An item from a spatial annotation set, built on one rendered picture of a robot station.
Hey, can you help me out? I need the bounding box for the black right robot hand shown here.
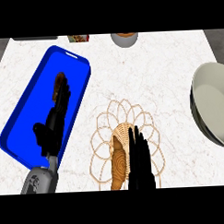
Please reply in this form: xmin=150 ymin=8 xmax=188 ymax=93
xmin=125 ymin=124 xmax=157 ymax=191

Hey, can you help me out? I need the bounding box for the grey cup with brown content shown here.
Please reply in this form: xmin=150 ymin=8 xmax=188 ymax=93
xmin=110 ymin=31 xmax=139 ymax=49

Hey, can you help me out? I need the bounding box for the golden brown croissant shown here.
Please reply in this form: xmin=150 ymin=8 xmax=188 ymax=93
xmin=108 ymin=134 xmax=129 ymax=192

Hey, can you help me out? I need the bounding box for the grey-white bowl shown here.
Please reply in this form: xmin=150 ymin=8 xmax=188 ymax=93
xmin=188 ymin=61 xmax=224 ymax=152

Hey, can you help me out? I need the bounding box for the colourful patterned box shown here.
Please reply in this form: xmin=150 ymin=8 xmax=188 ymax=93
xmin=66 ymin=34 xmax=90 ymax=44

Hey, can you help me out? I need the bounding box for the blue rectangular tray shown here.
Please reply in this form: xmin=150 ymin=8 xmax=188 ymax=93
xmin=0 ymin=43 xmax=96 ymax=172

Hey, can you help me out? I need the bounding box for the tan wicker lace placemat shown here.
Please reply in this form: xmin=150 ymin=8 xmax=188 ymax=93
xmin=87 ymin=96 xmax=167 ymax=193

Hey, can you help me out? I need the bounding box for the brown pastry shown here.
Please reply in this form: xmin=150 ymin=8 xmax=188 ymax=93
xmin=52 ymin=72 xmax=67 ymax=103

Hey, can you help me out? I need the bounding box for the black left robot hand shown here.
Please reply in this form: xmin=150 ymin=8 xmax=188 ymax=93
xmin=30 ymin=76 xmax=75 ymax=159

